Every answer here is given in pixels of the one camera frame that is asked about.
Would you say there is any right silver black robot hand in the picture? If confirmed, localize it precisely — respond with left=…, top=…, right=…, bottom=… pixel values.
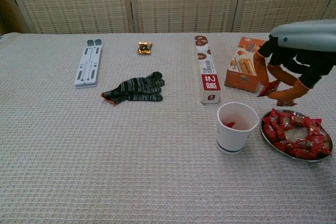
left=253, top=19, right=336, bottom=101

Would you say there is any orange egg roll biscuit box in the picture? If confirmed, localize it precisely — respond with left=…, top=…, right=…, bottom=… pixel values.
left=224, top=37, right=266, bottom=93

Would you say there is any round steel plate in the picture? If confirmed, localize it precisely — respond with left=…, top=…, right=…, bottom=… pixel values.
left=259, top=110, right=334, bottom=161

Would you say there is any long white biscuit box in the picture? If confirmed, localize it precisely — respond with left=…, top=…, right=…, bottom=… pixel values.
left=194, top=35, right=222, bottom=104

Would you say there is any white paper cup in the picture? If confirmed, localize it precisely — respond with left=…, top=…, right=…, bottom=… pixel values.
left=216, top=102, right=261, bottom=156

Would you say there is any gold brown wrapped candy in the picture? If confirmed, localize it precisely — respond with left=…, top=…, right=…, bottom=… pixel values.
left=136, top=41, right=153, bottom=56

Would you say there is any dark striped knit glove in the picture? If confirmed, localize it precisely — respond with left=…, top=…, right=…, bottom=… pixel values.
left=101, top=71, right=165, bottom=106

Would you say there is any white folding laptop stand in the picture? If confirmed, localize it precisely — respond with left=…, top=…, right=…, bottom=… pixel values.
left=73, top=38, right=103, bottom=89

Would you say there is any beige woven tablecloth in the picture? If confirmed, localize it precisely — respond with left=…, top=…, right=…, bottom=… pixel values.
left=0, top=32, right=336, bottom=224

